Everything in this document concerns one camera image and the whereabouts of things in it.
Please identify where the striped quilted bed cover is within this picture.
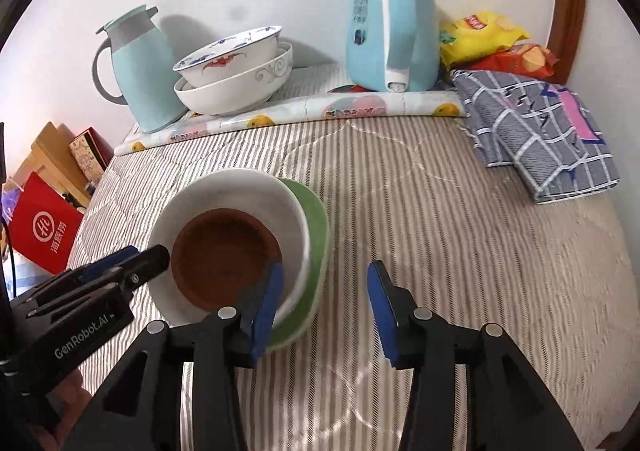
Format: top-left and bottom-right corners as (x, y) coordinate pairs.
(65, 116), (621, 451)

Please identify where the red chip bag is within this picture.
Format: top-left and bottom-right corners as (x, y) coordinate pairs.
(467, 44), (557, 80)

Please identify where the rolled fruit print tablecloth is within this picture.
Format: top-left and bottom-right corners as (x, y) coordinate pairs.
(114, 90), (468, 156)

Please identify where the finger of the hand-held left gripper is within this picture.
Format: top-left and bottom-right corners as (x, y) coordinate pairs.
(107, 245), (172, 299)
(70, 245), (148, 284)

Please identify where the light blue electric kettle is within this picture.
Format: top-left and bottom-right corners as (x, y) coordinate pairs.
(345, 0), (443, 93)

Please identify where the brown wooden door frame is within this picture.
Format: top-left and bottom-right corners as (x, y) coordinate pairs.
(547, 0), (590, 86)

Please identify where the brown patterned box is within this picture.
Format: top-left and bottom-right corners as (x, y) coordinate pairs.
(69, 128), (115, 182)

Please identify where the plain white bowl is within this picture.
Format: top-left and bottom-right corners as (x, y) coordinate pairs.
(148, 169), (310, 327)

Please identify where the small brown bowl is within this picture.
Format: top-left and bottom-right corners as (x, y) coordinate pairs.
(171, 209), (285, 313)

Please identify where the light blue thermos jug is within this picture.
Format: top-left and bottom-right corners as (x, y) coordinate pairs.
(92, 4), (188, 133)

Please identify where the red paper bag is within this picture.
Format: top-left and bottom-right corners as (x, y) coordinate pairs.
(11, 172), (85, 276)

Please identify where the light green square plate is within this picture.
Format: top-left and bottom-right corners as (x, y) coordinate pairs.
(265, 178), (331, 351)

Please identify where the grey plaid folded cloth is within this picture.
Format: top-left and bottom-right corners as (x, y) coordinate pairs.
(451, 70), (621, 204)

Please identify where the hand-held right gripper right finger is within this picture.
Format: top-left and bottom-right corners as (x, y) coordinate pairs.
(366, 260), (586, 451)

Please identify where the tan cardboard box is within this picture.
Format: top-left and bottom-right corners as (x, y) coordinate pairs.
(12, 121), (91, 209)

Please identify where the white bowl grey scroll print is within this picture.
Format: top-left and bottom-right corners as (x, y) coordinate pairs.
(173, 42), (293, 116)

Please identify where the blue rimmed patterned bowl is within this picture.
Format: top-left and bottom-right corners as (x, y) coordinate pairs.
(173, 26), (283, 88)

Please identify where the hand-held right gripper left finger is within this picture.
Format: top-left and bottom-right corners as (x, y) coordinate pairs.
(65, 261), (286, 451)

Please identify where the yellow chip bag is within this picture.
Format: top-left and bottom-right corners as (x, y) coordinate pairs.
(439, 11), (532, 69)

